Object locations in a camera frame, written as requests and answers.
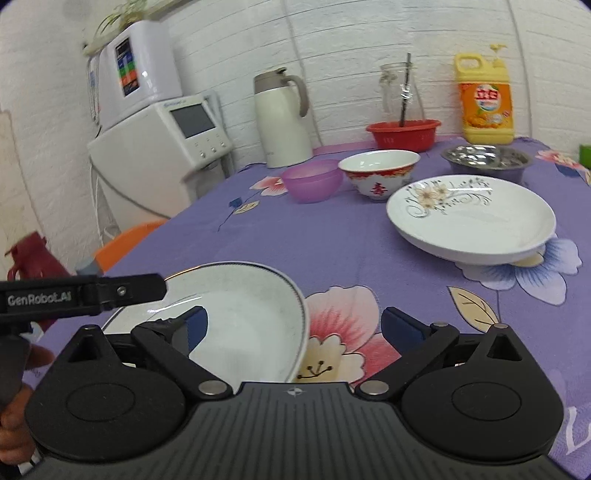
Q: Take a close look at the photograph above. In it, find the purple plastic bowl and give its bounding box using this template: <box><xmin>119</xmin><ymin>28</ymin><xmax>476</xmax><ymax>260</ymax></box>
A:
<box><xmin>281</xmin><ymin>160</ymin><xmax>344</xmax><ymax>204</ymax></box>

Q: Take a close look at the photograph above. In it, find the red and white ceramic bowl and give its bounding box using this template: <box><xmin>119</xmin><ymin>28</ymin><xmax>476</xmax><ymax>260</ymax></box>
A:
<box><xmin>338</xmin><ymin>150</ymin><xmax>421</xmax><ymax>203</ymax></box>

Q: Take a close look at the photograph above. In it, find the white water dispenser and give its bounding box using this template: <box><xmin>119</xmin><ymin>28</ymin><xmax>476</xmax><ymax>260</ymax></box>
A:
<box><xmin>87</xmin><ymin>92</ymin><xmax>234</xmax><ymax>232</ymax></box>

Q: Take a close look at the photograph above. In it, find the white floral plate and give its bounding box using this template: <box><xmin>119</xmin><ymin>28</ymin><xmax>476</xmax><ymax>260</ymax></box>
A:
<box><xmin>386</xmin><ymin>175</ymin><xmax>557</xmax><ymax>267</ymax></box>

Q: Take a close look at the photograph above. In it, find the clear glass pitcher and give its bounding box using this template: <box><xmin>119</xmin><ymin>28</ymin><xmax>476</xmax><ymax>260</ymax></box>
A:
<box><xmin>379</xmin><ymin>62</ymin><xmax>426</xmax><ymax>126</ymax></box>

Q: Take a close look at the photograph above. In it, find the white water purifier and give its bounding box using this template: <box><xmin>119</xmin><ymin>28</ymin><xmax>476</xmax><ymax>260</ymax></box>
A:
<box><xmin>85</xmin><ymin>20</ymin><xmax>184</xmax><ymax>133</ymax></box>

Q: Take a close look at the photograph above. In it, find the orange plastic stool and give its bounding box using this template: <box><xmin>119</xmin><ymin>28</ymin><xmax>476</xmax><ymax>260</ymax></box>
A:
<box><xmin>94</xmin><ymin>220</ymin><xmax>170</xmax><ymax>274</ymax></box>

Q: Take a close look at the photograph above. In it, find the green potted plant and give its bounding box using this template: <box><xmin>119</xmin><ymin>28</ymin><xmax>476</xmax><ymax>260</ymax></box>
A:
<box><xmin>83</xmin><ymin>0</ymin><xmax>155</xmax><ymax>54</ymax></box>

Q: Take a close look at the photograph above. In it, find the yellow detergent bottle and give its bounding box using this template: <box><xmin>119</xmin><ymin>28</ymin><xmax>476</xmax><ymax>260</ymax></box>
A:
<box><xmin>454</xmin><ymin>44</ymin><xmax>515</xmax><ymax>145</ymax></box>

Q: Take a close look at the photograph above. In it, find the red plastic basket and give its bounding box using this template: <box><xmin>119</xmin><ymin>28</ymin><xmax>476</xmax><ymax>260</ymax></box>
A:
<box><xmin>366</xmin><ymin>119</ymin><xmax>442</xmax><ymax>153</ymax></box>

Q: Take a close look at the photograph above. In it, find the dark red kettle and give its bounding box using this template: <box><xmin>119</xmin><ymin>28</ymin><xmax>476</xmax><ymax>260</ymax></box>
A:
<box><xmin>5</xmin><ymin>232</ymin><xmax>75</xmax><ymax>334</ymax></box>

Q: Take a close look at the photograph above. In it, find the white thermos jug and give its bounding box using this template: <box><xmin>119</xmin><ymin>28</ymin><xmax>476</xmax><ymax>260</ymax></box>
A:
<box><xmin>253</xmin><ymin>67</ymin><xmax>315</xmax><ymax>169</ymax></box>

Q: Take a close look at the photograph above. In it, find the purple floral tablecloth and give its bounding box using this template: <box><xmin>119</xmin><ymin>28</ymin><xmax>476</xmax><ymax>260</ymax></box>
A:
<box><xmin>23</xmin><ymin>134</ymin><xmax>591</xmax><ymax>480</ymax></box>

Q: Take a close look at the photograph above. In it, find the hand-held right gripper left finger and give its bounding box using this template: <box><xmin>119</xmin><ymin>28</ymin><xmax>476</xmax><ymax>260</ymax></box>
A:
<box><xmin>55</xmin><ymin>305</ymin><xmax>234</xmax><ymax>400</ymax></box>

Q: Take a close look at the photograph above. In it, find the black stirring stick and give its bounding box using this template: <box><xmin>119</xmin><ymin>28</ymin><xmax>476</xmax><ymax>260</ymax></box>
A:
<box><xmin>399</xmin><ymin>53</ymin><xmax>413</xmax><ymax>128</ymax></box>

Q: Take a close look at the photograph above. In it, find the white plate with dark rim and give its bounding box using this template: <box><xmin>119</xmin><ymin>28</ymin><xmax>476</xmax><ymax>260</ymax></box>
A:
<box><xmin>102</xmin><ymin>261</ymin><xmax>309</xmax><ymax>385</ymax></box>

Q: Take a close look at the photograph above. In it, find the white wall cable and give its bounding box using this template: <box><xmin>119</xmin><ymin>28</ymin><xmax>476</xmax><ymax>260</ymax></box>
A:
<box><xmin>281</xmin><ymin>0</ymin><xmax>325</xmax><ymax>149</ymax></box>

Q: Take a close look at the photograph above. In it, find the stainless steel bowl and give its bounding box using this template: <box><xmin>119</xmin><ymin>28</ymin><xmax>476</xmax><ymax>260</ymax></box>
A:
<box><xmin>440</xmin><ymin>144</ymin><xmax>535</xmax><ymax>186</ymax></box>

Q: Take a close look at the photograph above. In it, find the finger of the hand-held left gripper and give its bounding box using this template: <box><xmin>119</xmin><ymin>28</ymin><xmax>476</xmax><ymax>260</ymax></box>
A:
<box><xmin>76</xmin><ymin>274</ymin><xmax>168</xmax><ymax>317</ymax></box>

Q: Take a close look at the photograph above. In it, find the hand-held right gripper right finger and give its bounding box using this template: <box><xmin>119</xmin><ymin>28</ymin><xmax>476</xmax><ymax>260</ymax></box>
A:
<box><xmin>355</xmin><ymin>307</ymin><xmax>539</xmax><ymax>400</ymax></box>

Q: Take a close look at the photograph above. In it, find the person's left hand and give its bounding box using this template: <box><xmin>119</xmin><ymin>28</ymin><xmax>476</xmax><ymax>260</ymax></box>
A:
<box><xmin>0</xmin><ymin>348</ymin><xmax>54</xmax><ymax>464</ymax></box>

